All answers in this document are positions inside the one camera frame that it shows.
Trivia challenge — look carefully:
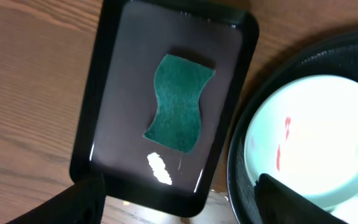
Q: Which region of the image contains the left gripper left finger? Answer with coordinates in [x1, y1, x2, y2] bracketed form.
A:
[7, 175, 106, 224]

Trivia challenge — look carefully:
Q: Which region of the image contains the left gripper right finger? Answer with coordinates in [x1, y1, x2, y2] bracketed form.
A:
[255, 174, 346, 224]

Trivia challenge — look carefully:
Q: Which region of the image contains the green sponge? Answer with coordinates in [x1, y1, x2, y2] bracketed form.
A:
[143, 54, 215, 153]

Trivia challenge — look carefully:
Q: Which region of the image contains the rectangular black tray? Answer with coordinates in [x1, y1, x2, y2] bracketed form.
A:
[70, 1, 259, 218]

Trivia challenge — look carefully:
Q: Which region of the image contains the round black tray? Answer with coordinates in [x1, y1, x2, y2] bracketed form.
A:
[227, 31, 358, 224]

